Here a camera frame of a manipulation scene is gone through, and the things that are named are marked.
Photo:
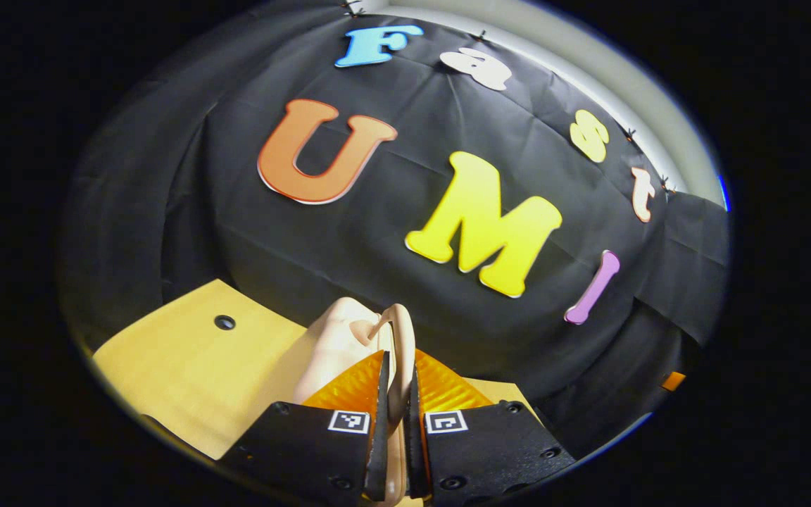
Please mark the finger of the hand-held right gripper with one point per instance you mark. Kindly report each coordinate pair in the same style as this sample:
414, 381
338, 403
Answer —
673, 381

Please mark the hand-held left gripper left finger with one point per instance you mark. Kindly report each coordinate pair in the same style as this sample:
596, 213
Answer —
379, 436

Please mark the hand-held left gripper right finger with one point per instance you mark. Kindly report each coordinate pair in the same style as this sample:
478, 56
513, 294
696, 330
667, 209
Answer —
415, 451

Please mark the beige suitcase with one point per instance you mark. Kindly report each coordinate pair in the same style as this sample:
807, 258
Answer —
338, 345

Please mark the black backdrop cloth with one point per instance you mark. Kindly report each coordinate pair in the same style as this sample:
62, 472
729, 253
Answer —
377, 246

